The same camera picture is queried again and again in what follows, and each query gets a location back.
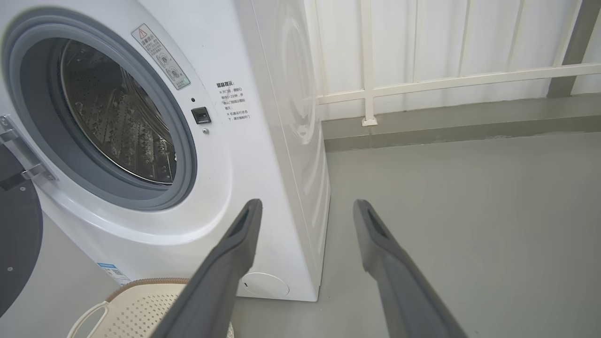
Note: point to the round white filter cover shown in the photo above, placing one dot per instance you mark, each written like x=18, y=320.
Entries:
x=267, y=285

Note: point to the printed black text label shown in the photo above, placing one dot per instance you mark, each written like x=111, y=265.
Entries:
x=233, y=101

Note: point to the grey metal post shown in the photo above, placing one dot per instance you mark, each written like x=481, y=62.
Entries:
x=570, y=51

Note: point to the black door latch slot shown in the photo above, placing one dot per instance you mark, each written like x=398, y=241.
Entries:
x=201, y=115

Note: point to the white metal railing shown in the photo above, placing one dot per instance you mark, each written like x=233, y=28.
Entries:
x=367, y=70

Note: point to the washing machine drum with laundry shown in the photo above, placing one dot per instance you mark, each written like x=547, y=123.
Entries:
x=117, y=112

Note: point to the metal door hinge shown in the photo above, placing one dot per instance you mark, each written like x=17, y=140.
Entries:
x=23, y=155

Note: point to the cream perforated laundry basket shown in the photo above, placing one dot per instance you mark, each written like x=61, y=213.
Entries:
x=141, y=310

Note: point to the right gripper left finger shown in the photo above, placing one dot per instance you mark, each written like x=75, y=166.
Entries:
x=220, y=281

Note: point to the black round glass washer door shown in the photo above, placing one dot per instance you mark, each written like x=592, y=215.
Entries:
x=19, y=234

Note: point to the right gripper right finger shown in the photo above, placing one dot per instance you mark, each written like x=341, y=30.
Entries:
x=404, y=291

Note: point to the white front-load washing machine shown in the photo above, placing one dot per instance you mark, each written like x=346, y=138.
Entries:
x=244, y=155

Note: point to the blue energy label sticker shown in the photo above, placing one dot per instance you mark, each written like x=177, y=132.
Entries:
x=115, y=274

